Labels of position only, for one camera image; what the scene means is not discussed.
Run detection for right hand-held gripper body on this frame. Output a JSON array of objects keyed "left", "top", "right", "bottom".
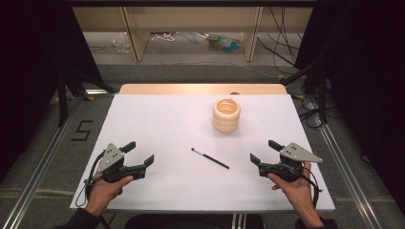
[{"left": 258, "top": 142, "right": 324, "bottom": 183}]

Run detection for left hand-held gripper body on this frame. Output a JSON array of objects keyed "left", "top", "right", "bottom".
[{"left": 92, "top": 142, "right": 148, "bottom": 184}]

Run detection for thin black brush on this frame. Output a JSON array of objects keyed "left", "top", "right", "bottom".
[{"left": 190, "top": 147, "right": 230, "bottom": 170}]

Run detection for cream ribbed holder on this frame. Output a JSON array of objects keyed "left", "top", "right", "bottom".
[{"left": 212, "top": 97, "right": 242, "bottom": 134}]

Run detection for person's right hand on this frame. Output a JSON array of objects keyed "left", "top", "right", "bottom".
[{"left": 266, "top": 161, "right": 320, "bottom": 219}]

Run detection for person's left hand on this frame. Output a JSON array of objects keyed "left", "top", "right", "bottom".
[{"left": 84, "top": 175, "right": 135, "bottom": 218}]

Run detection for white board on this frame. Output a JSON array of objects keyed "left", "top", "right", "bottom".
[{"left": 69, "top": 94, "right": 336, "bottom": 214}]

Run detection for black metal stand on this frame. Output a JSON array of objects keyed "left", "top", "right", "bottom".
[
  {"left": 280, "top": 61, "right": 330, "bottom": 125},
  {"left": 56, "top": 65, "right": 116, "bottom": 128}
]

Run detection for person's black striped clothing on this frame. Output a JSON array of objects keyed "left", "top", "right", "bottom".
[{"left": 123, "top": 213, "right": 266, "bottom": 229}]

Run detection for clear plastic bag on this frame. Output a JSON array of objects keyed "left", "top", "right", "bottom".
[{"left": 112, "top": 31, "right": 133, "bottom": 55}]

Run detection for black curtain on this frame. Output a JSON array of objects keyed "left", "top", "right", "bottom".
[
  {"left": 0, "top": 0, "right": 104, "bottom": 184},
  {"left": 294, "top": 0, "right": 405, "bottom": 208}
]

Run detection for colourful plastic toys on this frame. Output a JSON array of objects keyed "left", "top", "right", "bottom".
[{"left": 205, "top": 32, "right": 245, "bottom": 54}]

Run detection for beige wooden shelf unit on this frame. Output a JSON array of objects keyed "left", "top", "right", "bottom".
[{"left": 72, "top": 6, "right": 315, "bottom": 63}]

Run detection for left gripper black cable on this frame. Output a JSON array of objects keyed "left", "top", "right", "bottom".
[{"left": 74, "top": 150, "right": 107, "bottom": 208}]

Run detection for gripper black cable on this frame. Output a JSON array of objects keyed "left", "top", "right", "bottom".
[
  {"left": 74, "top": 150, "right": 107, "bottom": 208},
  {"left": 299, "top": 166, "right": 323, "bottom": 210}
]

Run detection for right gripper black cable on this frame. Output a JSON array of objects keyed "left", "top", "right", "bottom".
[{"left": 299, "top": 166, "right": 323, "bottom": 210}]

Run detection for black floor cables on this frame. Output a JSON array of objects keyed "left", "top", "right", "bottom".
[{"left": 297, "top": 94, "right": 329, "bottom": 130}]

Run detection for aluminium rail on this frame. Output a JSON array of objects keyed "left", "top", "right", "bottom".
[
  {"left": 313, "top": 122, "right": 385, "bottom": 229},
  {"left": 0, "top": 94, "right": 84, "bottom": 229}
]

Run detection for hanging black cables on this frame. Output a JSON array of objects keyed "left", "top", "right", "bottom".
[{"left": 256, "top": 7, "right": 304, "bottom": 68}]

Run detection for white cord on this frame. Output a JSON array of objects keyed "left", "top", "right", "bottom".
[{"left": 150, "top": 31, "right": 180, "bottom": 43}]

